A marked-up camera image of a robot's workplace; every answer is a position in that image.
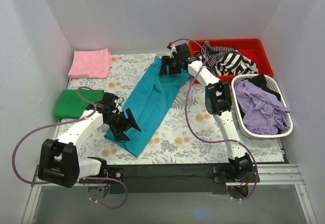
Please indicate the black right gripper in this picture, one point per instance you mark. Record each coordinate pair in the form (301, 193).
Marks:
(169, 64)

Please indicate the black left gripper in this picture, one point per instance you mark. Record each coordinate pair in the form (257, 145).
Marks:
(124, 125)

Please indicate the teal t-shirt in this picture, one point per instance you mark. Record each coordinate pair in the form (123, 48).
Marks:
(149, 103)

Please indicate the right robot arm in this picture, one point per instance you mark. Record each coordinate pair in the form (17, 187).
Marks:
(218, 103)

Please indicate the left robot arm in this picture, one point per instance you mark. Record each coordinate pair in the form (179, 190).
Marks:
(59, 162)

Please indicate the black white striped shirt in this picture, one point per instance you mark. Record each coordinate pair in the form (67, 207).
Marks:
(225, 61)

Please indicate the folded green shirt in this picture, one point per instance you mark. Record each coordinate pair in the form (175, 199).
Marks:
(70, 105)

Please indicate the floral patterned table mat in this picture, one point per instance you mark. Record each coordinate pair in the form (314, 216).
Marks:
(176, 141)

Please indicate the folded pink shirt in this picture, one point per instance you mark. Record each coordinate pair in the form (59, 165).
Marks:
(91, 64)

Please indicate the red plastic tray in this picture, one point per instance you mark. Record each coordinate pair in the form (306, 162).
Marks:
(251, 48)

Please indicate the black garment in basket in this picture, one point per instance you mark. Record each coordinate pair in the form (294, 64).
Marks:
(260, 81)

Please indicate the white perforated laundry basket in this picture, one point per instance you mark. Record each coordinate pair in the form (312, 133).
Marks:
(271, 84)

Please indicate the lavender shirt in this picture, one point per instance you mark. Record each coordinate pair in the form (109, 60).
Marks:
(264, 114)

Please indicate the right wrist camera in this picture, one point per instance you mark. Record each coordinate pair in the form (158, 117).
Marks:
(172, 49)

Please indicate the aluminium rail frame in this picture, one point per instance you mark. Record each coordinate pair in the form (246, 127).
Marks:
(269, 173)

